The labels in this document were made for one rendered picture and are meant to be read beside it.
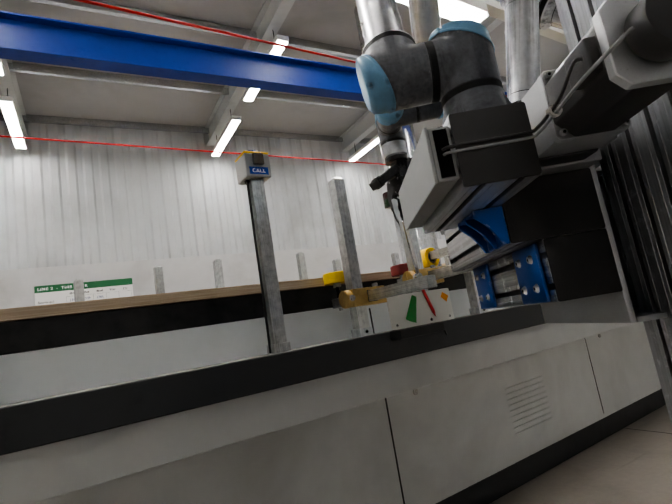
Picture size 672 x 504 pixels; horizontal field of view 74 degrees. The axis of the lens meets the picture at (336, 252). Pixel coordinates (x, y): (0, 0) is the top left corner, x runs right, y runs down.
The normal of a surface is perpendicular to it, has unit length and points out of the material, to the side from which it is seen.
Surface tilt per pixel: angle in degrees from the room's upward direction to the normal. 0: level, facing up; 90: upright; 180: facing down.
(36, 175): 90
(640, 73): 90
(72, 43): 90
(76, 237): 90
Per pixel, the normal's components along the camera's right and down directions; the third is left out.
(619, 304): -0.99, 0.17
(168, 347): 0.53, -0.22
